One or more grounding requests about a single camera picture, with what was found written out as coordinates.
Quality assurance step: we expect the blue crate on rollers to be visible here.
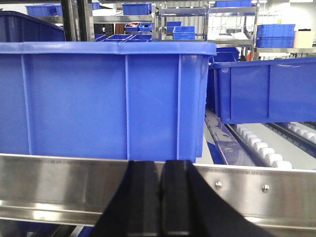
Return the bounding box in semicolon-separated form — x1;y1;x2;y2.
209;57;316;124

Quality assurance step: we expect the stacked blue crates right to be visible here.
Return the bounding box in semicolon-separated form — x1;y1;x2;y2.
256;24;295;48

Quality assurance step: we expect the stainless steel shelf rail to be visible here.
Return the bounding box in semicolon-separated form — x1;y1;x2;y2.
0;154;316;235

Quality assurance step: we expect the dark blue crate far left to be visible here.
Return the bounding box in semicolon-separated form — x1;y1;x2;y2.
0;11;65;42

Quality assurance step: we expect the white roller conveyor track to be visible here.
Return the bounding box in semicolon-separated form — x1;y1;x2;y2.
232;123;293;170

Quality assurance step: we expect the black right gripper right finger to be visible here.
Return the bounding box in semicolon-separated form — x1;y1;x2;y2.
160;160;272;237

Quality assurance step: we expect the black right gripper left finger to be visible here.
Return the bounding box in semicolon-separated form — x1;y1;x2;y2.
89;161;159;237

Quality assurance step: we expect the large blue plastic crate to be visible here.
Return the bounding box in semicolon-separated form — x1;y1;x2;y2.
0;41;216;161

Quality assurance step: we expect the steel background shelving rack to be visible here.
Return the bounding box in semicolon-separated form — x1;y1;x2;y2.
92;2;260;60

